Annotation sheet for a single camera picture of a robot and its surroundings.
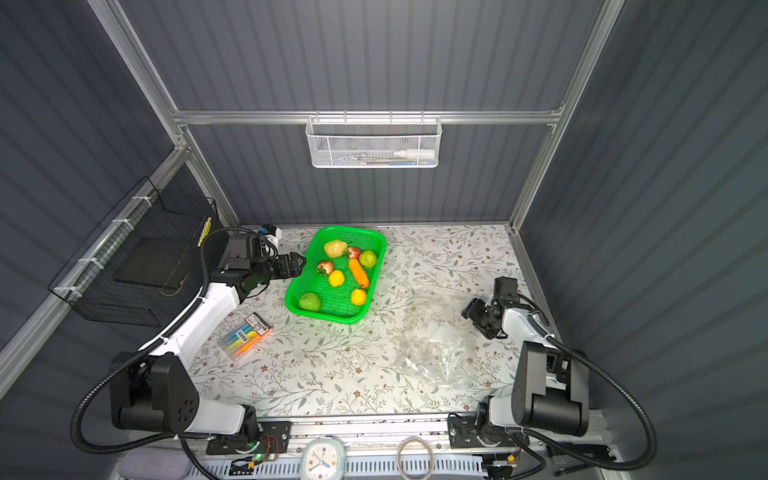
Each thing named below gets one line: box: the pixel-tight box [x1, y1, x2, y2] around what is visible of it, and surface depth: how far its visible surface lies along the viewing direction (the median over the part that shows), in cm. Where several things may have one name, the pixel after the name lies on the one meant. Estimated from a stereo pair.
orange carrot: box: [349, 258, 369, 289], surface depth 103 cm
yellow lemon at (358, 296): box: [351, 288, 367, 306], surface depth 97 cm
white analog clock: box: [299, 437, 346, 480], surface depth 70 cm
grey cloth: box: [119, 448, 191, 480], surface depth 69 cm
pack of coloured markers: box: [219, 312, 273, 359], surface depth 92 cm
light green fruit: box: [359, 250, 377, 268], surface depth 106 cm
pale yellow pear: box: [324, 240, 348, 258], surface depth 110 cm
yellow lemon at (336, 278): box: [328, 270, 345, 287], surface depth 102 cm
